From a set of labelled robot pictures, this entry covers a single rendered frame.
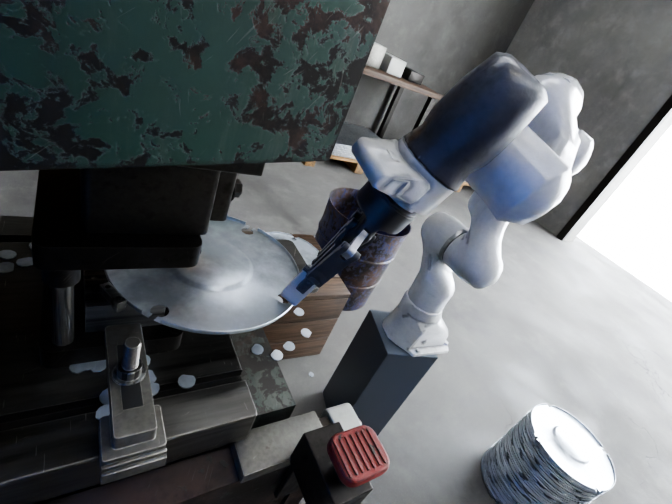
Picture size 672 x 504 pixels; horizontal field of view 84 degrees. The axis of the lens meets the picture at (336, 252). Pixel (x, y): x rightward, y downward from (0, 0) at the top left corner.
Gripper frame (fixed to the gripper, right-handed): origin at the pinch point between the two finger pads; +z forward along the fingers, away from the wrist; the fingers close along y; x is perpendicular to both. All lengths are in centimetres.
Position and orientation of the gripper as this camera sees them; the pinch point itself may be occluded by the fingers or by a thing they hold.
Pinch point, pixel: (302, 285)
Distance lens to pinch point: 56.7
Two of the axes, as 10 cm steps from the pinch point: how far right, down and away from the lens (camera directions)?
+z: -6.3, 6.1, 4.8
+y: 2.2, -4.6, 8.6
